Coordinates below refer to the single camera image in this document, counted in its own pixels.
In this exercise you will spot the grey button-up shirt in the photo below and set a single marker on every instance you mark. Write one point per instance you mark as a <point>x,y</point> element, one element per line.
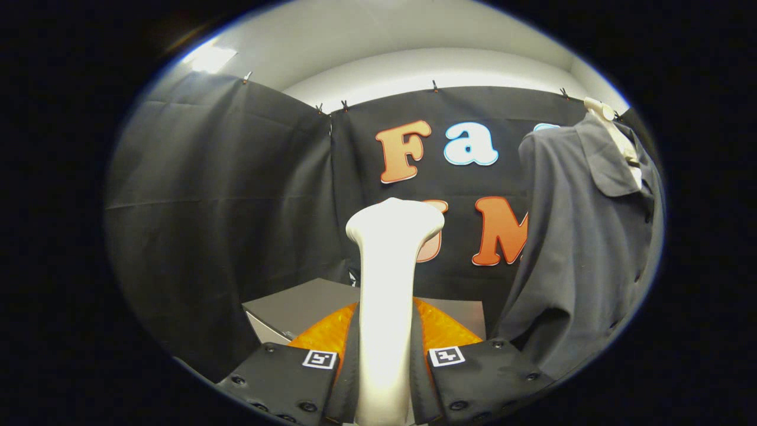
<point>579,266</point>

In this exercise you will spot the beige clothes hanger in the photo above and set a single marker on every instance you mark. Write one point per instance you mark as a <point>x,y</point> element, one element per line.
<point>615,133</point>

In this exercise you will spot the narrow ceiling light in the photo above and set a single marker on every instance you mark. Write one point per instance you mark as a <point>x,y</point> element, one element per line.
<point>208,58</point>

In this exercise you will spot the white garment steamer head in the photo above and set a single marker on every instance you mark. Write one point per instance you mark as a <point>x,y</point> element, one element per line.
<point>384,307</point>

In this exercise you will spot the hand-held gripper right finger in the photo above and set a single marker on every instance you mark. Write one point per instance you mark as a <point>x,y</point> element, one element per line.
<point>421,384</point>

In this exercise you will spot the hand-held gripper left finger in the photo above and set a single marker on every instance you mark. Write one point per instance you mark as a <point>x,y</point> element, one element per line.
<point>349,384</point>

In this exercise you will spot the black backdrop cloth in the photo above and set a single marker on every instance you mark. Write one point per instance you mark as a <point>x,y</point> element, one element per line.
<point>225,207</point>

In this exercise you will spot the grey drawer cabinet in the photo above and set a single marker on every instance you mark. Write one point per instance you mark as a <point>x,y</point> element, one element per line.
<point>307,307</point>

